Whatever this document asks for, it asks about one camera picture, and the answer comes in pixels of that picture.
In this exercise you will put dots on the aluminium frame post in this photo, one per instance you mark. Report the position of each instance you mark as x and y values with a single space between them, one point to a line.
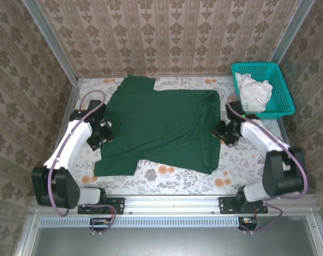
49 40
289 34

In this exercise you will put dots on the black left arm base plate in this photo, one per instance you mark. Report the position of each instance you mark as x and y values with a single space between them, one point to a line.
116 205

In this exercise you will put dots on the floral patterned tablecloth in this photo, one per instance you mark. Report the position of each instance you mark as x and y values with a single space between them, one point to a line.
177 181

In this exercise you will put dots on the teal plastic basket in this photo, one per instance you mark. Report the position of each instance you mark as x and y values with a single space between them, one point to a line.
281 93

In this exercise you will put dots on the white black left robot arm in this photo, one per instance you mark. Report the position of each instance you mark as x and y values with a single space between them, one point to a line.
71 144

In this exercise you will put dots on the white crumpled t-shirt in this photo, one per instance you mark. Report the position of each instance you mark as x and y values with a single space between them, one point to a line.
254 90

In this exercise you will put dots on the grey metal sheet panel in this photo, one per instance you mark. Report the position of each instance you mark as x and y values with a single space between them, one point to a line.
164 242

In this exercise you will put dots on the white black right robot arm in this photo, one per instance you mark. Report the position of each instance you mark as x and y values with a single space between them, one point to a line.
257 136

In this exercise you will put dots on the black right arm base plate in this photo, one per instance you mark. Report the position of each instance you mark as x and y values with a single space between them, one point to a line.
226 205

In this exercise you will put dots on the long aluminium base rail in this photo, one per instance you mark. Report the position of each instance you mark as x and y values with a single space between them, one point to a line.
172 204

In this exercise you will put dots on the black base connector box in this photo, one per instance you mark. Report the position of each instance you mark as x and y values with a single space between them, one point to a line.
103 222
248 222

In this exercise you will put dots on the dark green t-shirt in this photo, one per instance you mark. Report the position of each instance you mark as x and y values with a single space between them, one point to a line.
164 122

